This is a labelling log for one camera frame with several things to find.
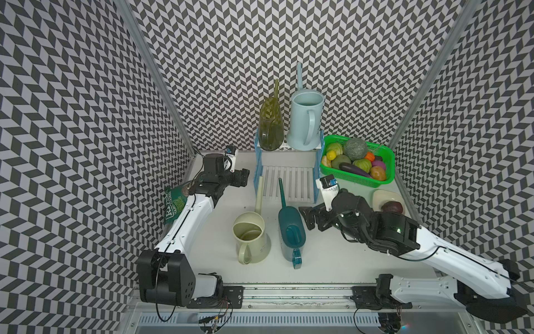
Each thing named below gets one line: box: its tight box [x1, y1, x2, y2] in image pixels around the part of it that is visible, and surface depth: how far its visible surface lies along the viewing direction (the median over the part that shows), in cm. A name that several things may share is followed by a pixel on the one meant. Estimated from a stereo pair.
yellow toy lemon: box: [326, 150, 338, 161], surface depth 107 cm
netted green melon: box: [343, 137, 368, 162], surface depth 104 cm
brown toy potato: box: [369, 165, 386, 181], surface depth 101 cm
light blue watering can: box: [286, 61, 325, 151], surface depth 71 cm
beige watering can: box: [232, 176, 272, 266], surface depth 74 cm
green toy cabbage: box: [352, 158, 372, 174], surface depth 104 cm
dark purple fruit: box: [381, 201, 404, 214], surface depth 93 cm
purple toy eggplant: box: [338, 162, 372, 179], surface depth 104 cm
